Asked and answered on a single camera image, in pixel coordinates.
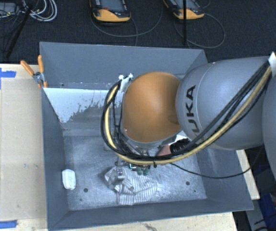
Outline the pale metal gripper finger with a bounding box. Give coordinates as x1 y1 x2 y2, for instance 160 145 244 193
116 167 127 186
107 167 118 190

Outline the black cylinder on white bracket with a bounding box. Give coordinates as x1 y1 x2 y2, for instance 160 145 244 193
170 134 192 154

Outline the pale wood flat board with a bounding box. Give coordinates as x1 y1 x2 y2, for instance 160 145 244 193
0 77 48 222

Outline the white striped cloth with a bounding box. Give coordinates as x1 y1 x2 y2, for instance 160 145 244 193
104 166 159 206

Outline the white rounded block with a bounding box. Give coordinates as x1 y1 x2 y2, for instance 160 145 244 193
61 169 77 191

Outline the grey metal bin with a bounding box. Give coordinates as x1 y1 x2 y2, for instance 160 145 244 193
39 41 254 231

